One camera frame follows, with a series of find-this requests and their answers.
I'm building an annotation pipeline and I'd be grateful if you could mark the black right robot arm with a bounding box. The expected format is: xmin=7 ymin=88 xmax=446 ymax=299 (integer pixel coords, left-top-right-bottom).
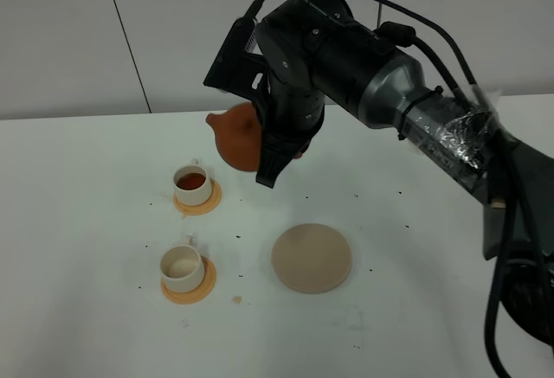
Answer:
xmin=254 ymin=0 xmax=553 ymax=343

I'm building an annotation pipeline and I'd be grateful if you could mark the white far teacup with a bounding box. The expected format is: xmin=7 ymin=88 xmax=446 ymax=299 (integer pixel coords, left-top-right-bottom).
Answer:
xmin=172 ymin=159 xmax=213 ymax=206

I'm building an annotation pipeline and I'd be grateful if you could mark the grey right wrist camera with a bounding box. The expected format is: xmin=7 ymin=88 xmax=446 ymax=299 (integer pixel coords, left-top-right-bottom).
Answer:
xmin=203 ymin=17 xmax=267 ymax=101

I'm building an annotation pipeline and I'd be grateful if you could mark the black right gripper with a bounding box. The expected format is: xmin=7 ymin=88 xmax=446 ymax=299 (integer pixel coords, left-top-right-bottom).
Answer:
xmin=255 ymin=71 xmax=325 ymax=188

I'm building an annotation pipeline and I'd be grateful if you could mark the orange far coaster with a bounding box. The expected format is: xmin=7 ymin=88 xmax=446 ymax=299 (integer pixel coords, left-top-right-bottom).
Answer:
xmin=172 ymin=180 xmax=222 ymax=216

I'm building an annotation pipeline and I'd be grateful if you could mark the beige teapot saucer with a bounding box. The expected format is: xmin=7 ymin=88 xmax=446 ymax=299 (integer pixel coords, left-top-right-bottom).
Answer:
xmin=271 ymin=223 xmax=352 ymax=294

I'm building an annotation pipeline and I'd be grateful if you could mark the white teacup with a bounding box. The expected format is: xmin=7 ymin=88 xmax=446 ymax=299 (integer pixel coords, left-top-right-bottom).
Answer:
xmin=159 ymin=236 xmax=205 ymax=293
xmin=172 ymin=159 xmax=213 ymax=206

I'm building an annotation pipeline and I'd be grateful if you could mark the orange near coaster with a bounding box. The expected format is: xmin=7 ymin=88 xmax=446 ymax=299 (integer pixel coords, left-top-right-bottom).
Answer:
xmin=160 ymin=256 xmax=216 ymax=304

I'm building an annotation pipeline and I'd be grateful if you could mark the orange coaster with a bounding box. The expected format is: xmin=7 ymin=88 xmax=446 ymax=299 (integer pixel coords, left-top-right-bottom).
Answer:
xmin=160 ymin=256 xmax=216 ymax=304
xmin=172 ymin=180 xmax=222 ymax=216

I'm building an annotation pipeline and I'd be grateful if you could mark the black camera cable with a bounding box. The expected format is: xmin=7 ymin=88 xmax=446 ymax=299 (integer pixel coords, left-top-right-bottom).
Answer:
xmin=242 ymin=0 xmax=554 ymax=378

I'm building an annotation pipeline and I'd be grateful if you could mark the brown clay teapot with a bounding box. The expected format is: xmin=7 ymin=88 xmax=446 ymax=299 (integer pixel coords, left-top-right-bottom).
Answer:
xmin=204 ymin=101 xmax=304 ymax=172

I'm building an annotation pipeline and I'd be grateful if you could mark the white near teacup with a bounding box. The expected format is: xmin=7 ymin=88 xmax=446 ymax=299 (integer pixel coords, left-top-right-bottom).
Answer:
xmin=159 ymin=236 xmax=205 ymax=293

